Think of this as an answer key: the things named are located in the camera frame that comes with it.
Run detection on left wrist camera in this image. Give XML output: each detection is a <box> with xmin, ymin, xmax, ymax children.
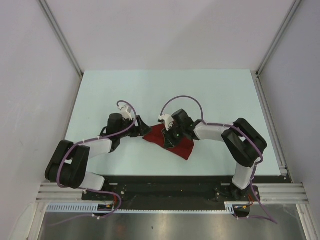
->
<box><xmin>117</xmin><ymin>104</ymin><xmax>136</xmax><ymax>121</ymax></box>

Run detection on right aluminium frame post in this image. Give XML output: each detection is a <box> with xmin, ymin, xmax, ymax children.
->
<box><xmin>254</xmin><ymin>0</ymin><xmax>302</xmax><ymax>76</ymax></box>

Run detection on white slotted cable duct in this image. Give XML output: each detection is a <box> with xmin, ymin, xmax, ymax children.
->
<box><xmin>46</xmin><ymin>201</ymin><xmax>241</xmax><ymax>215</ymax></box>

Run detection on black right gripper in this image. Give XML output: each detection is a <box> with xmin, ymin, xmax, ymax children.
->
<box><xmin>161</xmin><ymin>124</ymin><xmax>185</xmax><ymax>149</ymax></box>

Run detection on right aluminium table rail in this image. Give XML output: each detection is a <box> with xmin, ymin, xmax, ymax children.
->
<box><xmin>251</xmin><ymin>71</ymin><xmax>318</xmax><ymax>240</ymax></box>

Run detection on aluminium frame post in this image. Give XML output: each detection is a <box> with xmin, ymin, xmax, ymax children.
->
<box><xmin>37</xmin><ymin>0</ymin><xmax>85</xmax><ymax>77</ymax></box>
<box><xmin>254</xmin><ymin>0</ymin><xmax>302</xmax><ymax>76</ymax></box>

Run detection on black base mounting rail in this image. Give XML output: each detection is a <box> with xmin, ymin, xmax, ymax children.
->
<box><xmin>82</xmin><ymin>174</ymin><xmax>260</xmax><ymax>211</ymax></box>

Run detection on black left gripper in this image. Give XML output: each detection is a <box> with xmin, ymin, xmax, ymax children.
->
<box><xmin>117</xmin><ymin>115</ymin><xmax>151</xmax><ymax>139</ymax></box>

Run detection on front aluminium frame rail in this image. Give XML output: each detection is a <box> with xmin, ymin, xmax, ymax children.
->
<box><xmin>34</xmin><ymin>182</ymin><xmax>86</xmax><ymax>203</ymax></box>

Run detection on red cloth napkin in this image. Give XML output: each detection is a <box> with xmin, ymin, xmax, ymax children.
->
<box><xmin>143</xmin><ymin>123</ymin><xmax>195</xmax><ymax>161</ymax></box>

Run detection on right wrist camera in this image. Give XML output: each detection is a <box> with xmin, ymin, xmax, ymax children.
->
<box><xmin>158</xmin><ymin>114</ymin><xmax>174</xmax><ymax>131</ymax></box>

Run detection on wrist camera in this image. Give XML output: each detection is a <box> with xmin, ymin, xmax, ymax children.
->
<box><xmin>158</xmin><ymin>114</ymin><xmax>174</xmax><ymax>131</ymax></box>
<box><xmin>117</xmin><ymin>104</ymin><xmax>136</xmax><ymax>121</ymax></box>

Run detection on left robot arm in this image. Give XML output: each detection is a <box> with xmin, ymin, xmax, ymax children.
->
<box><xmin>44</xmin><ymin>113</ymin><xmax>152</xmax><ymax>200</ymax></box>

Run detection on left aluminium frame post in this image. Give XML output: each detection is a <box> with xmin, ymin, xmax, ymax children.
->
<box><xmin>37</xmin><ymin>0</ymin><xmax>85</xmax><ymax>77</ymax></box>

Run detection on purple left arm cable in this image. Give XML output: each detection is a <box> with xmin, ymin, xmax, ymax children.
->
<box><xmin>48</xmin><ymin>100</ymin><xmax>138</xmax><ymax>227</ymax></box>

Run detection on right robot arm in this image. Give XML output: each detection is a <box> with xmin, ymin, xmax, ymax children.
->
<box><xmin>158</xmin><ymin>109</ymin><xmax>268</xmax><ymax>201</ymax></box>

